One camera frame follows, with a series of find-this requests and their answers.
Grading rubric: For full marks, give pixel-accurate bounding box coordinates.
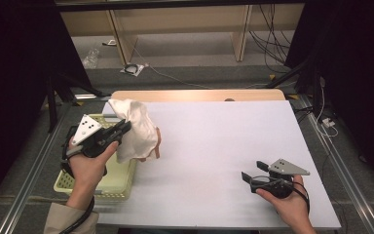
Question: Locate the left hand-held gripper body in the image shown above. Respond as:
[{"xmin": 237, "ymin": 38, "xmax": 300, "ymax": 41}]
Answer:
[{"xmin": 66, "ymin": 114, "xmax": 122, "ymax": 159}]

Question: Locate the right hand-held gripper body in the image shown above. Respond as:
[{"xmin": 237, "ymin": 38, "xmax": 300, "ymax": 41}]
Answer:
[{"xmin": 251, "ymin": 158, "xmax": 311, "ymax": 199}]

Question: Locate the cream baby bodysuit brown trim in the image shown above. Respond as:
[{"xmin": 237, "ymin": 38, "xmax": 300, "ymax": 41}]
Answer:
[{"xmin": 107, "ymin": 98, "xmax": 162, "ymax": 164}]

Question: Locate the pale green perforated plastic basket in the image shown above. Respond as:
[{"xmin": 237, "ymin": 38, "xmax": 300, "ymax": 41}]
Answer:
[{"xmin": 53, "ymin": 113, "xmax": 137, "ymax": 201}]

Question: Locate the person's right hand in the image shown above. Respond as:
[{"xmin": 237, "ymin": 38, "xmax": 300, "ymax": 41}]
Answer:
[{"xmin": 256, "ymin": 175, "xmax": 310, "ymax": 227}]

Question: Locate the person's left hand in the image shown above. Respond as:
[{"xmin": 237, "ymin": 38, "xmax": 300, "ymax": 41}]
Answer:
[{"xmin": 68, "ymin": 141, "xmax": 120, "ymax": 200}]

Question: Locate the black metal stand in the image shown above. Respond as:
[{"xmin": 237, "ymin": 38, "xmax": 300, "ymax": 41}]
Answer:
[
  {"xmin": 265, "ymin": 57, "xmax": 326, "ymax": 115},
  {"xmin": 45, "ymin": 71, "xmax": 111, "ymax": 134}
]

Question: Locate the white power adapter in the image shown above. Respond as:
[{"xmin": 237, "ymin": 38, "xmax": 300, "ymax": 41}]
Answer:
[{"xmin": 320, "ymin": 117, "xmax": 336, "ymax": 129}]

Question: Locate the clear plastic bag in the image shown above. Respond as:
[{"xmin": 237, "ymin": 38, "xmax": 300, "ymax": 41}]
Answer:
[{"xmin": 81, "ymin": 48, "xmax": 100, "ymax": 69}]

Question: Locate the black curtain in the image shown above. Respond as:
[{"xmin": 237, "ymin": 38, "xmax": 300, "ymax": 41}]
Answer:
[
  {"xmin": 285, "ymin": 0, "xmax": 374, "ymax": 191},
  {"xmin": 0, "ymin": 0, "xmax": 94, "ymax": 218}
]

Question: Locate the packet with coiled black cable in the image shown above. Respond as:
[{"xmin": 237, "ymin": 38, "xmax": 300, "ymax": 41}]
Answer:
[{"xmin": 120, "ymin": 61, "xmax": 145, "ymax": 77}]

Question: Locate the aluminium floor rail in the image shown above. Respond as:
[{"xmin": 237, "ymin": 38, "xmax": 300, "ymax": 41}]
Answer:
[
  {"xmin": 300, "ymin": 96, "xmax": 374, "ymax": 234},
  {"xmin": 0, "ymin": 103, "xmax": 66, "ymax": 234}
]

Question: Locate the white adapter cable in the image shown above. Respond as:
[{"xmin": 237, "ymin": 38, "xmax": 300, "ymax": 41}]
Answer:
[{"xmin": 315, "ymin": 77, "xmax": 339, "ymax": 137}]

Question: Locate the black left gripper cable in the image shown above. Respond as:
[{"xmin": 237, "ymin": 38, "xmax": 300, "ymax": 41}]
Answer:
[{"xmin": 59, "ymin": 126, "xmax": 95, "ymax": 234}]

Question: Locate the bundle of black cables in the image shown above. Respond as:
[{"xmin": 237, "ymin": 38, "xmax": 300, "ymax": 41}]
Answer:
[{"xmin": 247, "ymin": 3, "xmax": 293, "ymax": 74}]

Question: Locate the light wooden desk frame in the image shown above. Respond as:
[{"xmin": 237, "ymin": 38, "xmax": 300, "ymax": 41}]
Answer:
[{"xmin": 59, "ymin": 3, "xmax": 306, "ymax": 66}]

